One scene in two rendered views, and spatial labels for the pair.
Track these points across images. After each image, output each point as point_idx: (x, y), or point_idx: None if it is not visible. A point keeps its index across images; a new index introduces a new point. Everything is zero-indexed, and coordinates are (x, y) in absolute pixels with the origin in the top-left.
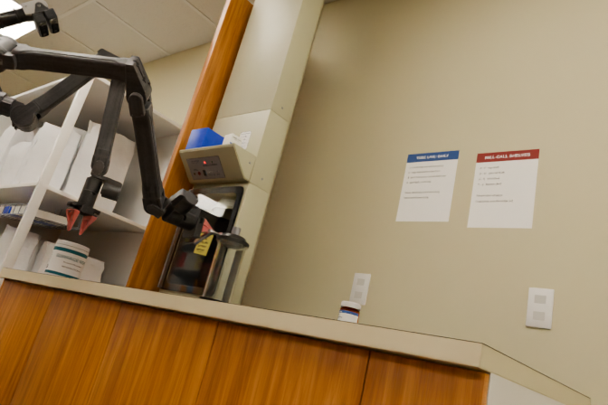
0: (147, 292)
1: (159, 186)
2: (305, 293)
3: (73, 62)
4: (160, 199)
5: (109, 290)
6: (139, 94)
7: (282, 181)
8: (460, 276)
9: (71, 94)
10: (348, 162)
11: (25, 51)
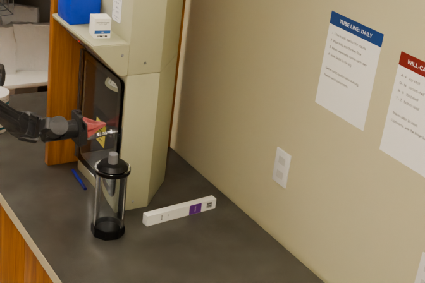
0: (33, 244)
1: (21, 125)
2: (236, 144)
3: None
4: (27, 133)
5: (11, 214)
6: None
7: None
8: (367, 203)
9: None
10: None
11: None
